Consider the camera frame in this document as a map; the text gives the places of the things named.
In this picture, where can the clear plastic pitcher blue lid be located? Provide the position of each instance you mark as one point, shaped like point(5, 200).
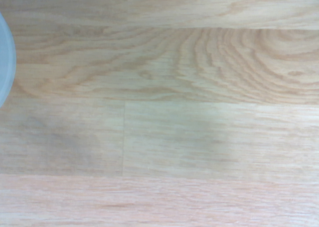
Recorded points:
point(6, 60)

